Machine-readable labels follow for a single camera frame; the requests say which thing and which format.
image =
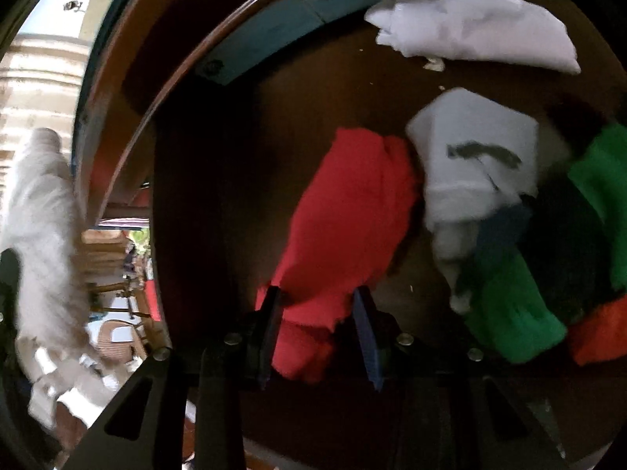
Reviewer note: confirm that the red ribbed knit sock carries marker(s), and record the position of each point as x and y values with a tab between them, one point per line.
602	333

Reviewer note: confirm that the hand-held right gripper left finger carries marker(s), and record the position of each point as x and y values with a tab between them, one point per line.
268	338

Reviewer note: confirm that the red knit garment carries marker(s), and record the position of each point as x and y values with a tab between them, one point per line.
352	215

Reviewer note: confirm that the green knit sock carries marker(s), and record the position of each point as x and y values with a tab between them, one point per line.
514	313
607	196

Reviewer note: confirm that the black cloth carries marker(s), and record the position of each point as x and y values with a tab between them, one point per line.
563	254

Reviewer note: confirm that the pale underwear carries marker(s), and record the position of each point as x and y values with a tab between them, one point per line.
480	29

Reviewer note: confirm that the metal wall hook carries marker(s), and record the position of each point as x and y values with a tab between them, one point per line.
73	6

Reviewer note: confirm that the teal flat strip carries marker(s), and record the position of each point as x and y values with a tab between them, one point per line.
274	29

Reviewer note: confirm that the white fuzzy cloth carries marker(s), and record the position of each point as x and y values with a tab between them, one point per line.
44	235

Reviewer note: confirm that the grey cloth with dark mark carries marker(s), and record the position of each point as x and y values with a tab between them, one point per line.
465	176

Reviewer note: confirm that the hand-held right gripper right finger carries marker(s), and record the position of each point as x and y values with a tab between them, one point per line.
370	347

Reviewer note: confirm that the tan chair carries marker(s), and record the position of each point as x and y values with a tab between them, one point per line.
122	340

